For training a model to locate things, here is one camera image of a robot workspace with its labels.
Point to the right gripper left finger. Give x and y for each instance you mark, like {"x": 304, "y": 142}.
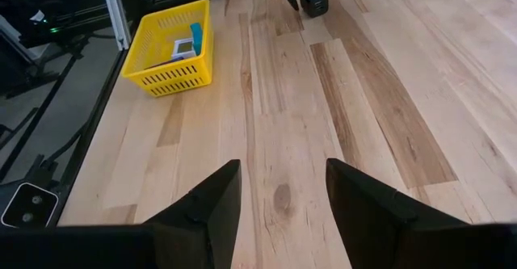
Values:
{"x": 206, "y": 228}

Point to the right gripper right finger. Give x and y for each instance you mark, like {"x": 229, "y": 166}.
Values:
{"x": 379, "y": 232}

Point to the black charger white label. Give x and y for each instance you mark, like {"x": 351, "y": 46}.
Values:
{"x": 314, "y": 0}

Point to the teal rectangular bar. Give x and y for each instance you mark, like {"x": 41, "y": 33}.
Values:
{"x": 196, "y": 39}

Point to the dark blue purple block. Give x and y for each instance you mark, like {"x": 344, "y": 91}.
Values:
{"x": 165, "y": 63}

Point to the yellow plastic basket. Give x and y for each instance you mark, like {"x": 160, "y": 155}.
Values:
{"x": 169, "y": 83}

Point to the silver metal bracket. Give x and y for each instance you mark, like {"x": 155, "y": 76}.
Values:
{"x": 115, "y": 14}

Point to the black camera white rim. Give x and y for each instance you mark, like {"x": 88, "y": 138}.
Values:
{"x": 28, "y": 205}

